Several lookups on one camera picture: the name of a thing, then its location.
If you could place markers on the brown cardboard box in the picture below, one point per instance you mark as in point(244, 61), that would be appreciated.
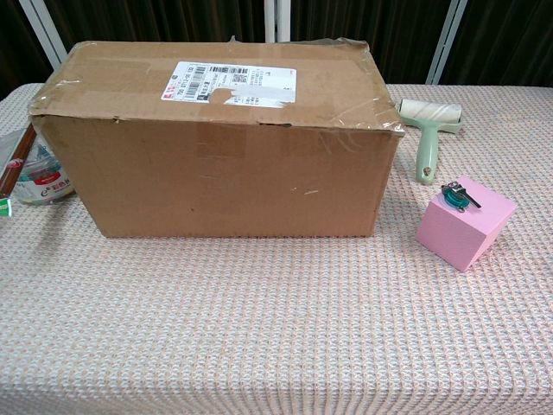
point(224, 173)

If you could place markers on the pink white waffle tablecloth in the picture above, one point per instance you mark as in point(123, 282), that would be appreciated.
point(259, 324)

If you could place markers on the pink foam block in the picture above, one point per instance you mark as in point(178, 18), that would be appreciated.
point(453, 238)

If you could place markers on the dark pleated curtain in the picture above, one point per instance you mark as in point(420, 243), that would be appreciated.
point(151, 21)

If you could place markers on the clear plastic lidded container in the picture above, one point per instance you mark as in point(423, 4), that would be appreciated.
point(43, 183)

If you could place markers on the white metal frame post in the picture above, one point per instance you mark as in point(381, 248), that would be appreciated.
point(43, 34)
point(270, 17)
point(445, 43)
point(286, 17)

